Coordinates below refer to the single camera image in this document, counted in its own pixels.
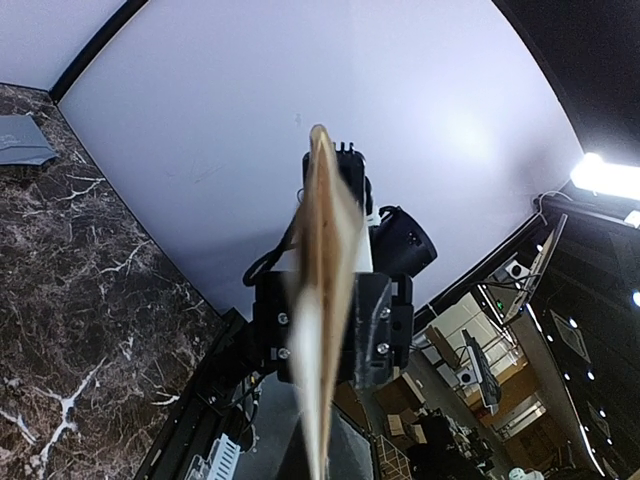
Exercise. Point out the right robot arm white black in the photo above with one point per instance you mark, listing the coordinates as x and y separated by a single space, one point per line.
399 245

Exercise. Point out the beige letter paper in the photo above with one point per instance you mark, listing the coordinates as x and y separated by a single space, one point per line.
328 225

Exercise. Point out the black right frame post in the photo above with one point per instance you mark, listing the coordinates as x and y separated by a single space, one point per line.
95 45

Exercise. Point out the white slotted cable duct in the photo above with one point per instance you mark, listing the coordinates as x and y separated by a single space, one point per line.
219 463

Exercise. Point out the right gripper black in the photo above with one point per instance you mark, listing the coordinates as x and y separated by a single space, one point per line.
377 338

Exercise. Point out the black front table rail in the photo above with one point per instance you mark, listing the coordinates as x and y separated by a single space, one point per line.
209 410

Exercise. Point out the grey envelope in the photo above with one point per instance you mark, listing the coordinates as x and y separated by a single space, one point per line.
23 143

